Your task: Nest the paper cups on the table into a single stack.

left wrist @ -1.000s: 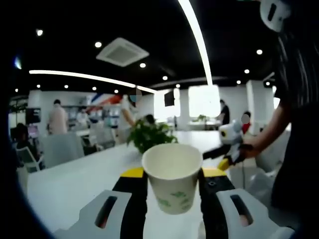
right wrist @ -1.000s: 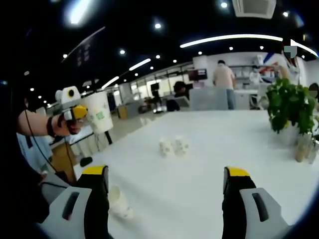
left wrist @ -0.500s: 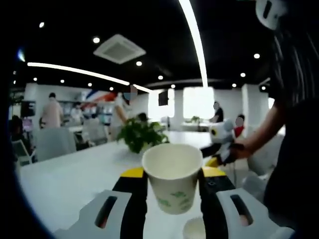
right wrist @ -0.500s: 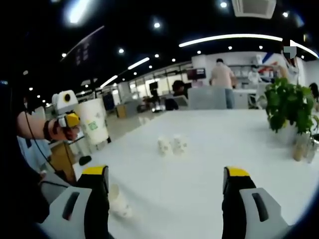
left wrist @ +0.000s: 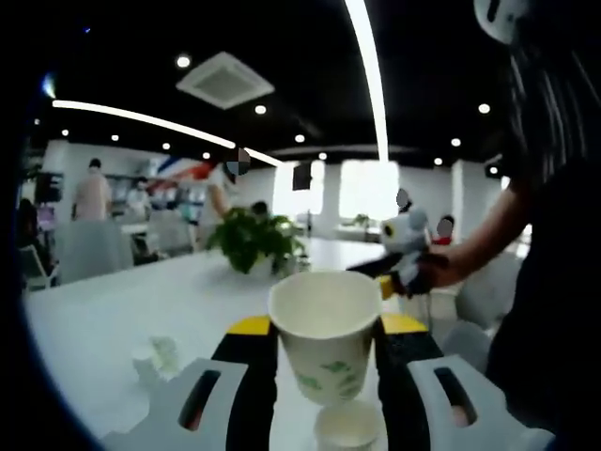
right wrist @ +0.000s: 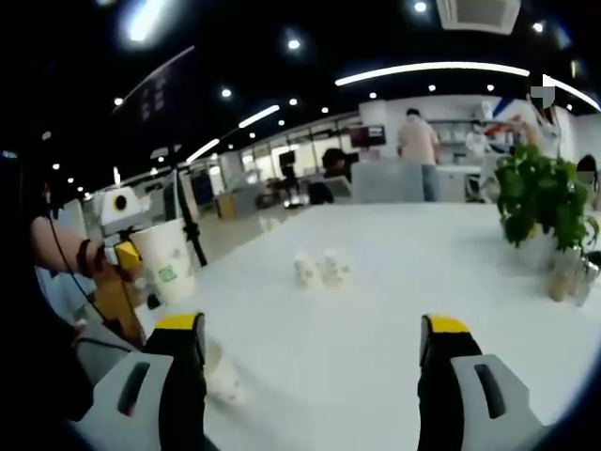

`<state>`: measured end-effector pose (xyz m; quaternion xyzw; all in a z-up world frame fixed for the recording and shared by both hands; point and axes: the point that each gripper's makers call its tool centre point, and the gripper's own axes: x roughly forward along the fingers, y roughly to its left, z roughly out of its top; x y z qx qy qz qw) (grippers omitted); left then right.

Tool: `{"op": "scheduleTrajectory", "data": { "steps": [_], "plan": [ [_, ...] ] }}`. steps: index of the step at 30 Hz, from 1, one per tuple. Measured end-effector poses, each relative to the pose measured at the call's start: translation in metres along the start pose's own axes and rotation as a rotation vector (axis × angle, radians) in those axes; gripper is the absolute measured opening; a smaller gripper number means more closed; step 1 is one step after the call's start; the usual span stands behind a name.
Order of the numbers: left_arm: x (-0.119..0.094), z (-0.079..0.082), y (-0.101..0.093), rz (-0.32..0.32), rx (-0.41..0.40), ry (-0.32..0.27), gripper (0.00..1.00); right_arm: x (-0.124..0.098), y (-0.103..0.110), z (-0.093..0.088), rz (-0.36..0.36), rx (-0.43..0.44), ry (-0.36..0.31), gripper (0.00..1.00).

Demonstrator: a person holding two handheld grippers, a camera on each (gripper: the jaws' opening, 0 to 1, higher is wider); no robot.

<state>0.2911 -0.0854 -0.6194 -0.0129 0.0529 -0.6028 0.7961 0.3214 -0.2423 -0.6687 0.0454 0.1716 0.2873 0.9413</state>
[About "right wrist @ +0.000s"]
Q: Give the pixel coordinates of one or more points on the person's dark clothing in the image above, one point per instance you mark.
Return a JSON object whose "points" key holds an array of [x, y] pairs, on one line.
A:
{"points": [[37, 366]]}

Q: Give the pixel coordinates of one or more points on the ceiling air conditioner vent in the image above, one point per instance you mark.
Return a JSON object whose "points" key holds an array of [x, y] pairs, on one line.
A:
{"points": [[479, 16]]}

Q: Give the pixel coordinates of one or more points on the printed white paper cup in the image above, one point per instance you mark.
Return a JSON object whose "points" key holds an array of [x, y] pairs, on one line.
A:
{"points": [[225, 376], [164, 263], [335, 270]]}

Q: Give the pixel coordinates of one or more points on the brown cardboard box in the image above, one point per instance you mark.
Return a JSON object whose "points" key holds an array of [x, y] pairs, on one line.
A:
{"points": [[117, 310]]}

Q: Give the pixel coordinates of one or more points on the small glass jar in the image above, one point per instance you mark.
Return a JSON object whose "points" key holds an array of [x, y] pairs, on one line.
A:
{"points": [[559, 282], [587, 284]]}

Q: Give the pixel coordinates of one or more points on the curved ceiling light strip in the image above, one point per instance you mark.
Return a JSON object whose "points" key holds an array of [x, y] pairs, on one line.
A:
{"points": [[432, 68]]}

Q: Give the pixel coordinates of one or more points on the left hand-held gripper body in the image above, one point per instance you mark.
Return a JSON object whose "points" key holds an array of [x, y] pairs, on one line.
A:
{"points": [[115, 216]]}

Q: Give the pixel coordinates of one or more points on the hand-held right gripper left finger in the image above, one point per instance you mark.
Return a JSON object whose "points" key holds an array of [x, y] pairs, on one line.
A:
{"points": [[183, 390]]}

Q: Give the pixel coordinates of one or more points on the white table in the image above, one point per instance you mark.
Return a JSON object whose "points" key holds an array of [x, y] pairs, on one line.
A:
{"points": [[375, 329]]}

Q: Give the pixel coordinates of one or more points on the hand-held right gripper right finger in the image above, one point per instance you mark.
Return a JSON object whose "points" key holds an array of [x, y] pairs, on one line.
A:
{"points": [[441, 394]]}

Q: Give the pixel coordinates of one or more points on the potted green plant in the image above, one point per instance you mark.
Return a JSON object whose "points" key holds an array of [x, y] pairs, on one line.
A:
{"points": [[540, 197]]}

